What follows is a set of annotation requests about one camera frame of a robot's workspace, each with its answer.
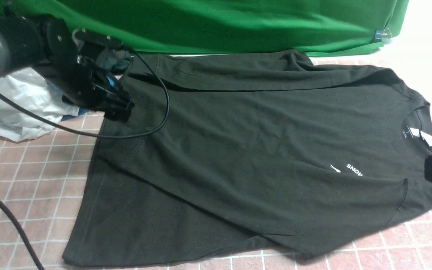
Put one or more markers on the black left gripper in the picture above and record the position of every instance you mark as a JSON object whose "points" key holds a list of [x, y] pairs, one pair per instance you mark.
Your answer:
{"points": [[86, 85]]}

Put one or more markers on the dark gray long-sleeve top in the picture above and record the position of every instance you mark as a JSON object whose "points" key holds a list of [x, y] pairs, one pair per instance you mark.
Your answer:
{"points": [[258, 149]]}

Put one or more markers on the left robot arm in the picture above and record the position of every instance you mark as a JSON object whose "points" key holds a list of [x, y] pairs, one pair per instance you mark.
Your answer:
{"points": [[31, 42]]}

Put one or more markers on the blue crumpled garment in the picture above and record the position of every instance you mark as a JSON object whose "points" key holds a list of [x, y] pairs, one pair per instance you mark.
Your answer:
{"points": [[80, 111]]}

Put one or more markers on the black crumpled garment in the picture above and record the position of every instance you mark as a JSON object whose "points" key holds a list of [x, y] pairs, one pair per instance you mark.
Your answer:
{"points": [[114, 61]]}

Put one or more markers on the green backdrop cloth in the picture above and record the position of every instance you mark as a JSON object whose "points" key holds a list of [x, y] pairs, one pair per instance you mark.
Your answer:
{"points": [[320, 28]]}

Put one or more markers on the blue binder clip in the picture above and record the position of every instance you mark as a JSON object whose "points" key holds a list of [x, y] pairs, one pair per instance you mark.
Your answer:
{"points": [[382, 35]]}

